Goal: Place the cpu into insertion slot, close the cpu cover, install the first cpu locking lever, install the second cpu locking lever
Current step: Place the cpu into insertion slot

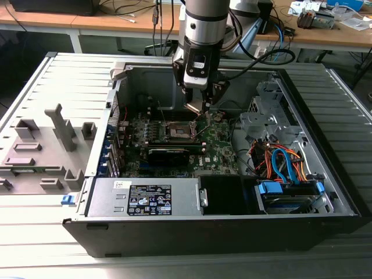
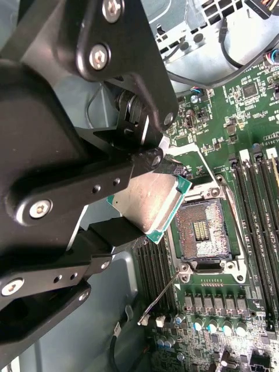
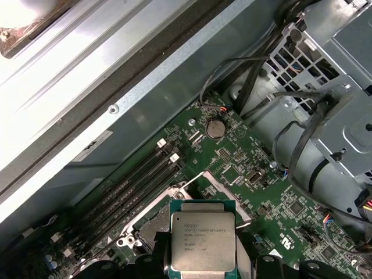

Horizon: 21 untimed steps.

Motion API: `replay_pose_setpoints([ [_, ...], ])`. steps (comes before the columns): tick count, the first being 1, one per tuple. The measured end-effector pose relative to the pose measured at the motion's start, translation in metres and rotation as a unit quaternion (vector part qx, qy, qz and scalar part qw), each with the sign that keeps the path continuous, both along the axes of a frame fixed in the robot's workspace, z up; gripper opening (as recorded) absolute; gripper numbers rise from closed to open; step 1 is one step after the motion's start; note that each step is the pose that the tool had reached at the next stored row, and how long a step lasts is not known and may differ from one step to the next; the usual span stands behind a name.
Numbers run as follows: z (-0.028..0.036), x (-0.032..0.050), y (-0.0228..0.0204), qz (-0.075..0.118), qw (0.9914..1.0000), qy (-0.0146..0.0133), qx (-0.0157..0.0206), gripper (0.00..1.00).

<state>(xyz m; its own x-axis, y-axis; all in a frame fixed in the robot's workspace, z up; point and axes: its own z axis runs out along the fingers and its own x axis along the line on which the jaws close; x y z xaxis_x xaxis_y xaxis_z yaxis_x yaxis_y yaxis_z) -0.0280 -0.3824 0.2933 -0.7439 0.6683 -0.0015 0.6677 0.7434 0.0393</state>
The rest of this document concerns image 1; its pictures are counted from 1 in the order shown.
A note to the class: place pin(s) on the black PC case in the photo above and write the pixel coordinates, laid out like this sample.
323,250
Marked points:
174,238

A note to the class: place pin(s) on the grey metal drive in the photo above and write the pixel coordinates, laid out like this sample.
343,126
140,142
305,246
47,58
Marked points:
325,19

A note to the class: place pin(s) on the grey parts rack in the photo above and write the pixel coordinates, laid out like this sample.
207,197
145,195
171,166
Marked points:
49,162

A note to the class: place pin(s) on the silver CPU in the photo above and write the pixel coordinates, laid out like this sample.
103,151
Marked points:
194,107

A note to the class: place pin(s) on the grey power supply unit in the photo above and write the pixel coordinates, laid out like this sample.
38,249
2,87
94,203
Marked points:
104,197

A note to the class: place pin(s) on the metal drive cage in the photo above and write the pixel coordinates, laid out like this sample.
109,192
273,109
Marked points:
261,122

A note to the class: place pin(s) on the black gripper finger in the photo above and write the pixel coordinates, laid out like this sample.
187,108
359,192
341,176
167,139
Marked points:
178,74
216,91

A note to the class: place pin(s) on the wooden desk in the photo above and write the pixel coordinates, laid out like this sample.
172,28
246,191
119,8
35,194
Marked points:
43,20

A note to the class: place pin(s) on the blue cardboard box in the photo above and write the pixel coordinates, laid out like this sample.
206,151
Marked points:
346,3

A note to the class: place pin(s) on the black graphics card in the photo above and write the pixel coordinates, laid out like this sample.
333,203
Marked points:
168,158

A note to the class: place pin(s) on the clear plastic bag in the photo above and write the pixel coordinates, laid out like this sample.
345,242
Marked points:
354,23

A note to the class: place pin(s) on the black upright box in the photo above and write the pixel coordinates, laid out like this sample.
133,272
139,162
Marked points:
265,20

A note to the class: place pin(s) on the blue plastic clip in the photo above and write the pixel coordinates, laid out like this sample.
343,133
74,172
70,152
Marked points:
67,200

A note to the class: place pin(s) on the round coin battery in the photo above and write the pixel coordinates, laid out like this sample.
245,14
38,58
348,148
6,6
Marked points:
219,117

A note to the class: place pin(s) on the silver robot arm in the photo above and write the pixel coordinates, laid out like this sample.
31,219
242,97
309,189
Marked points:
206,26

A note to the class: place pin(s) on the pale blue teach pendant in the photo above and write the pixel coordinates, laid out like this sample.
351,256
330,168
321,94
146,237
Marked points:
248,36

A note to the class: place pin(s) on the green motherboard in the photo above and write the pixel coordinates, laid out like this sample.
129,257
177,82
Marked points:
215,145

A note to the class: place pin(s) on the black flat device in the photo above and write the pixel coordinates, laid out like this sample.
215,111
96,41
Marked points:
52,7

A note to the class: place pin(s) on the CPU socket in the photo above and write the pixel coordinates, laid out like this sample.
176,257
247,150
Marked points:
177,132

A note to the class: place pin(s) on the white paper sheet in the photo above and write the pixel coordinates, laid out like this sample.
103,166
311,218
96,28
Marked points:
302,7

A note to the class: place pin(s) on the CPU cooler with fan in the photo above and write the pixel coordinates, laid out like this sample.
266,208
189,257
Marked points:
306,19

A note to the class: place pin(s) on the hard disk in blue carrier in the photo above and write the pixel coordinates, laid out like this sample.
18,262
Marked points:
270,189

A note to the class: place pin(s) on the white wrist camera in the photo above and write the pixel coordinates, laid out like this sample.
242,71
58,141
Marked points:
196,77

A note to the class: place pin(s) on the green RAM stick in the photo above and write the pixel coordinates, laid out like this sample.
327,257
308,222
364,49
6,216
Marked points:
24,171
174,143

